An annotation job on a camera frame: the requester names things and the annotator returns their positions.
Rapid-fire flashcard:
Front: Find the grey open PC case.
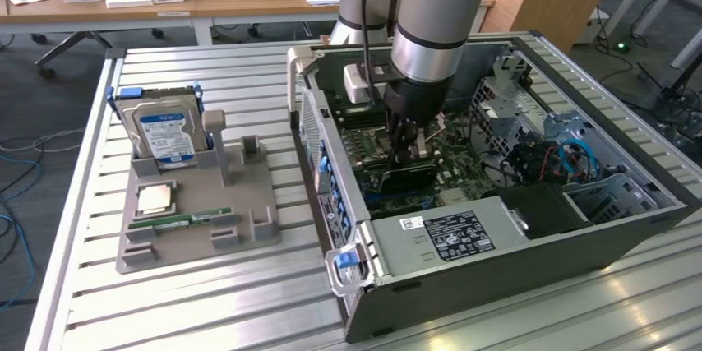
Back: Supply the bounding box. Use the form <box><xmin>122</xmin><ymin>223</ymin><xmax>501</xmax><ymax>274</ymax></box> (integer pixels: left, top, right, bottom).
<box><xmin>288</xmin><ymin>36</ymin><xmax>687</xmax><ymax>344</ymax></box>

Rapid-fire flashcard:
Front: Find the metal disk bay cage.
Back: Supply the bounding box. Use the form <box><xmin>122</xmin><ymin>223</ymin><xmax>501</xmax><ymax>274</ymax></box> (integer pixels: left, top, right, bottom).
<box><xmin>469</xmin><ymin>48</ymin><xmax>605</xmax><ymax>171</ymax></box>

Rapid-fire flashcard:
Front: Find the small metal disk bay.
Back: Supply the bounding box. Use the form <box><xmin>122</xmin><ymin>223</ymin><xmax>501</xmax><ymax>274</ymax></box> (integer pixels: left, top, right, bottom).
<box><xmin>564</xmin><ymin>173</ymin><xmax>660</xmax><ymax>224</ymax></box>

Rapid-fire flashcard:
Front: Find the white floor cable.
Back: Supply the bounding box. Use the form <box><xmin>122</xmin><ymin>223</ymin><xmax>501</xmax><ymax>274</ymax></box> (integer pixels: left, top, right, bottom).
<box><xmin>0</xmin><ymin>128</ymin><xmax>83</xmax><ymax>155</ymax></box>

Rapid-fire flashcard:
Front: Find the CPU socket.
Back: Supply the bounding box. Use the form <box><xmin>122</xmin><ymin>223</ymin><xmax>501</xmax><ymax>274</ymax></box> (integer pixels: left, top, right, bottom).
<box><xmin>365</xmin><ymin>127</ymin><xmax>397</xmax><ymax>161</ymax></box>

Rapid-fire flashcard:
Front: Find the hard disk in blue caddy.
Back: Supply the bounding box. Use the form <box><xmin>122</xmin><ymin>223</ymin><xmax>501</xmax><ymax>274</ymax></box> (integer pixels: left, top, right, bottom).
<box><xmin>103</xmin><ymin>81</ymin><xmax>213</xmax><ymax>170</ymax></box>

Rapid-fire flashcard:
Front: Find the blue floor cable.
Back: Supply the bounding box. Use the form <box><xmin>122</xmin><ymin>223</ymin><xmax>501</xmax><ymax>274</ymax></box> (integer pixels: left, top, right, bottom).
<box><xmin>0</xmin><ymin>157</ymin><xmax>45</xmax><ymax>311</ymax></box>

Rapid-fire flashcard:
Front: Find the silver chipset heatsink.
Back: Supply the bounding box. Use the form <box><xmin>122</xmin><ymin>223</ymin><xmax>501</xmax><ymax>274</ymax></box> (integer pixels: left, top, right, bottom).
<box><xmin>441</xmin><ymin>189</ymin><xmax>472</xmax><ymax>206</ymax></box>

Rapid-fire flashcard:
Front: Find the blue wire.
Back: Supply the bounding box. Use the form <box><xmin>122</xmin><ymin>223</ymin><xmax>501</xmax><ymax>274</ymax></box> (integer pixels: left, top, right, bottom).
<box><xmin>557</xmin><ymin>136</ymin><xmax>604</xmax><ymax>182</ymax></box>

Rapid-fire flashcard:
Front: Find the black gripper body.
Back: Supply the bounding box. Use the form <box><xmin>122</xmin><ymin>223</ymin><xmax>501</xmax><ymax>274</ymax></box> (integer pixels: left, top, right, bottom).
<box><xmin>382</xmin><ymin>78</ymin><xmax>452</xmax><ymax>127</ymax></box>

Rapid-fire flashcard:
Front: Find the white power box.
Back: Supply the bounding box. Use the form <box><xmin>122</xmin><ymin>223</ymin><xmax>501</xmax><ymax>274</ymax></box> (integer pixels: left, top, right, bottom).
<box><xmin>585</xmin><ymin>8</ymin><xmax>612</xmax><ymax>46</ymax></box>

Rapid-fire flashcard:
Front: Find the green motherboard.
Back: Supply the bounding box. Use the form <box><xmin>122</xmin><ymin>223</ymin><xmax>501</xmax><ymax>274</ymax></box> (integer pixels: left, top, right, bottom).
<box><xmin>329</xmin><ymin>95</ymin><xmax>506</xmax><ymax>220</ymax></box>

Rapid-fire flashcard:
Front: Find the white table frame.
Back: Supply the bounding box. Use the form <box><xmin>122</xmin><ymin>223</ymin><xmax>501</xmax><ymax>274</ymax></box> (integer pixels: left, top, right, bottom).
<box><xmin>601</xmin><ymin>0</ymin><xmax>702</xmax><ymax>69</ymax></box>

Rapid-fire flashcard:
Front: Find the black graphics card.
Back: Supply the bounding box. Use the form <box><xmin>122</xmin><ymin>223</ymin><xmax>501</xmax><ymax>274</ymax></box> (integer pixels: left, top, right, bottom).
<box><xmin>361</xmin><ymin>163</ymin><xmax>441</xmax><ymax>196</ymax></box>

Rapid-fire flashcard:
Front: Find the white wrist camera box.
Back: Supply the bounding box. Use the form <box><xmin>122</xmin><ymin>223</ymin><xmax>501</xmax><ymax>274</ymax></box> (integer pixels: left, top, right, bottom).
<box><xmin>342</xmin><ymin>62</ymin><xmax>392</xmax><ymax>104</ymax></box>

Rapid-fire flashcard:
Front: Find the silver CPU chip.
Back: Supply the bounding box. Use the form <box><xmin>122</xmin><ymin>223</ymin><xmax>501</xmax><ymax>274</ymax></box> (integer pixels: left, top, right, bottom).
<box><xmin>137</xmin><ymin>186</ymin><xmax>181</xmax><ymax>216</ymax></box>

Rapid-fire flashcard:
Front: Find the blue case latch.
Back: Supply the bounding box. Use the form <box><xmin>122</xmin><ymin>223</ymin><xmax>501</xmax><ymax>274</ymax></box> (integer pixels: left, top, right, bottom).
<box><xmin>334</xmin><ymin>252</ymin><xmax>360</xmax><ymax>272</ymax></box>

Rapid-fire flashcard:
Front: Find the black equipment stand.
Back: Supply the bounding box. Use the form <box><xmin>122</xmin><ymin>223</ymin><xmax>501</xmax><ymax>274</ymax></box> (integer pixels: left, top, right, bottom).
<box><xmin>639</xmin><ymin>61</ymin><xmax>702</xmax><ymax>138</ymax></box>

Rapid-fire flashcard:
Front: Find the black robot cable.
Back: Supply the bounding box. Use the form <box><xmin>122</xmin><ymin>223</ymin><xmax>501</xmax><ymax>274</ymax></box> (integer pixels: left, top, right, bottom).
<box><xmin>361</xmin><ymin>0</ymin><xmax>384</xmax><ymax>104</ymax></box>

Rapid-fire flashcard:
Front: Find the wooden desk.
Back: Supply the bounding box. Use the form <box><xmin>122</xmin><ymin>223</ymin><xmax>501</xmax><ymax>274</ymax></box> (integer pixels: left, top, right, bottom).
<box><xmin>0</xmin><ymin>0</ymin><xmax>496</xmax><ymax>79</ymax></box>

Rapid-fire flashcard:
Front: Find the grey parts rack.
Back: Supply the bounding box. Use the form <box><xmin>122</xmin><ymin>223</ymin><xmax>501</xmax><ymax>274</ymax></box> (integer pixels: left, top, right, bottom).
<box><xmin>114</xmin><ymin>109</ymin><xmax>285</xmax><ymax>275</ymax></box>

